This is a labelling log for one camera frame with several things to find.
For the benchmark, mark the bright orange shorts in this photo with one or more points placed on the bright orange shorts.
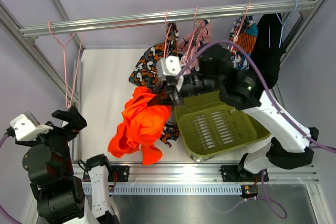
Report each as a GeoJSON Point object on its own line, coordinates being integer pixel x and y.
{"type": "Point", "coordinates": [141, 127]}

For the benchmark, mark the white slotted cable duct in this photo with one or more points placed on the white slotted cable duct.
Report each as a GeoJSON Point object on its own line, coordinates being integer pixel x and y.
{"type": "Point", "coordinates": [175, 190]}

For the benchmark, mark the pink hanger of floral shorts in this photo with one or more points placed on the pink hanger of floral shorts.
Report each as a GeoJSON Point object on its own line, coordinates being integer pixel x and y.
{"type": "Point", "coordinates": [193, 32]}

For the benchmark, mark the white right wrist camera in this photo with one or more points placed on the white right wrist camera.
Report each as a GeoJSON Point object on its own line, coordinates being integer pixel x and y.
{"type": "Point", "coordinates": [170, 67]}

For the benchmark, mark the pink floral shorts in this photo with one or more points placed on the pink floral shorts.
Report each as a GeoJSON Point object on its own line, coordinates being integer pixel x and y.
{"type": "Point", "coordinates": [197, 37]}

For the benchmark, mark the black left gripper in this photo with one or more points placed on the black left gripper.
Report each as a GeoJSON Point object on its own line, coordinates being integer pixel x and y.
{"type": "Point", "coordinates": [75, 120]}

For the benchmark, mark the grey orange camouflage shorts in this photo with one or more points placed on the grey orange camouflage shorts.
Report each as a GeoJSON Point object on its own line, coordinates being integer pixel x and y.
{"type": "Point", "coordinates": [144, 73]}

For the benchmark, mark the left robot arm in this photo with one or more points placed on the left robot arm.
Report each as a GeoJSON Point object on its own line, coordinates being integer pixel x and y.
{"type": "Point", "coordinates": [58, 192]}

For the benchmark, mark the aluminium frame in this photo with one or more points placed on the aluminium frame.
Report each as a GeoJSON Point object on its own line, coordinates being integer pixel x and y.
{"type": "Point", "coordinates": [25, 36]}

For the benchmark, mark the light blue hanger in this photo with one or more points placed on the light blue hanger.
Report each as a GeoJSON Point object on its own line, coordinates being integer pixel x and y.
{"type": "Point", "coordinates": [284, 22]}

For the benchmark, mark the pink hanger of camouflage shorts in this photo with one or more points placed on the pink hanger of camouflage shorts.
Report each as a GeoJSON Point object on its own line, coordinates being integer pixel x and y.
{"type": "Point", "coordinates": [166, 35]}

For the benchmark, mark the olive green plastic basket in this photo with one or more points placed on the olive green plastic basket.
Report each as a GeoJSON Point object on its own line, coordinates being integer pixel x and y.
{"type": "Point", "coordinates": [210, 127]}

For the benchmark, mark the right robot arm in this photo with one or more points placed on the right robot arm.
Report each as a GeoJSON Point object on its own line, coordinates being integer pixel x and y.
{"type": "Point", "coordinates": [240, 89]}

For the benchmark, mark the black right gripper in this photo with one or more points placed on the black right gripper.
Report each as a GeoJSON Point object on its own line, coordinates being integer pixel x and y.
{"type": "Point", "coordinates": [163, 98]}

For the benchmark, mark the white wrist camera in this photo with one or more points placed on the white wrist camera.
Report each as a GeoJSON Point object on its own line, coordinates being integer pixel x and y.
{"type": "Point", "coordinates": [170, 67]}
{"type": "Point", "coordinates": [27, 128]}

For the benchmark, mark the blue orange patterned shorts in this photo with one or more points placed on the blue orange patterned shorts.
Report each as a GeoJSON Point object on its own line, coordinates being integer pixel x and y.
{"type": "Point", "coordinates": [247, 40]}

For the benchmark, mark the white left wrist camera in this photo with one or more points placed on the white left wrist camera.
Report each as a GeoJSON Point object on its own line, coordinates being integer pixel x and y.
{"type": "Point", "coordinates": [27, 128]}

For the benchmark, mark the black mesh shorts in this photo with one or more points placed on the black mesh shorts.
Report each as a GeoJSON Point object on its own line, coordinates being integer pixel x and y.
{"type": "Point", "coordinates": [268, 48]}

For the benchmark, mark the pink hanger of blue shorts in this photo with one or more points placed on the pink hanger of blue shorts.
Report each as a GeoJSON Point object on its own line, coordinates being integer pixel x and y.
{"type": "Point", "coordinates": [238, 25]}

